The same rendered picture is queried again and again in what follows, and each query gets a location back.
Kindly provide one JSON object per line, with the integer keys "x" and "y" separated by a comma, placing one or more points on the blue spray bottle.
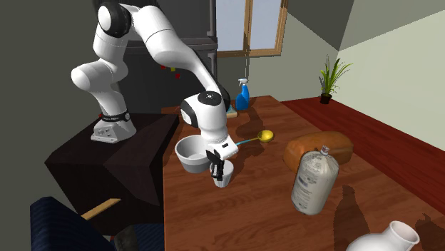
{"x": 243, "y": 97}

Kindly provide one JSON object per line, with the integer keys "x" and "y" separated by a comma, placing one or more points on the yellow and blue sponge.
{"x": 232, "y": 112}

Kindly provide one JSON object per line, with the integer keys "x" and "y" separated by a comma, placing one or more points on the green potted plant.
{"x": 330, "y": 78}

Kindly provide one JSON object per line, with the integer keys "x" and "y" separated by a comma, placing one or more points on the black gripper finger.
{"x": 218, "y": 171}

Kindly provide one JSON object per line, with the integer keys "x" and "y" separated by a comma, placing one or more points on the brown bread loaf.
{"x": 318, "y": 144}

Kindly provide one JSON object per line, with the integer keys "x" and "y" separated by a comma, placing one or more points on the wooden framed window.
{"x": 248, "y": 26}

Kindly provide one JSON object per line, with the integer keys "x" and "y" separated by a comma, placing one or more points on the white vase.
{"x": 386, "y": 240}

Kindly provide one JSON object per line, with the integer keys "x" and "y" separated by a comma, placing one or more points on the dark blue chair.
{"x": 62, "y": 226}

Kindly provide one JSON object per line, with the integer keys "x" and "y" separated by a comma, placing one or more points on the white bowl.
{"x": 191, "y": 153}

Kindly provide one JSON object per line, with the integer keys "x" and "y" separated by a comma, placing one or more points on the dark robot stand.
{"x": 114, "y": 163}

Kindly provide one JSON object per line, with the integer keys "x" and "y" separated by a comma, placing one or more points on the white cup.
{"x": 226, "y": 175}

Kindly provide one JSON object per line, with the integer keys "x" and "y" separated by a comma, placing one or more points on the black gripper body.
{"x": 212, "y": 156}

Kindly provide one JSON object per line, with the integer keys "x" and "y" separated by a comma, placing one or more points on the white flour bag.
{"x": 314, "y": 180}

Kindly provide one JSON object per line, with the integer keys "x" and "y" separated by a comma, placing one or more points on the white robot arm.
{"x": 167, "y": 41}

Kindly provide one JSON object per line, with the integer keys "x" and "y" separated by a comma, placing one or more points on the dark grey refrigerator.
{"x": 163, "y": 80}

